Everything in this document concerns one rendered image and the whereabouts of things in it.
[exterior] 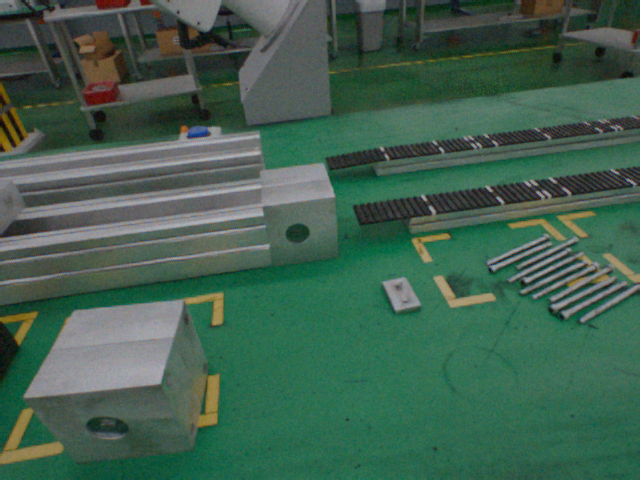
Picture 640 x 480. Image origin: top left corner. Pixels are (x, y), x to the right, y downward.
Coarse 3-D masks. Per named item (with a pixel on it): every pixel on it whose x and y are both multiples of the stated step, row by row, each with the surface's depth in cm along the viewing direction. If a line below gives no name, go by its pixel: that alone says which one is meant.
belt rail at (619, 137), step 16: (528, 144) 76; (544, 144) 76; (560, 144) 77; (576, 144) 77; (592, 144) 78; (608, 144) 78; (400, 160) 74; (416, 160) 74; (432, 160) 75; (448, 160) 75; (464, 160) 76; (480, 160) 76
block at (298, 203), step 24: (288, 168) 58; (312, 168) 57; (264, 192) 53; (288, 192) 52; (312, 192) 52; (264, 216) 51; (288, 216) 51; (312, 216) 52; (288, 240) 54; (312, 240) 54; (336, 240) 55
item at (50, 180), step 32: (32, 160) 70; (64, 160) 69; (96, 160) 70; (128, 160) 71; (160, 160) 66; (192, 160) 65; (224, 160) 66; (256, 160) 67; (32, 192) 65; (64, 192) 65; (96, 192) 66; (128, 192) 67
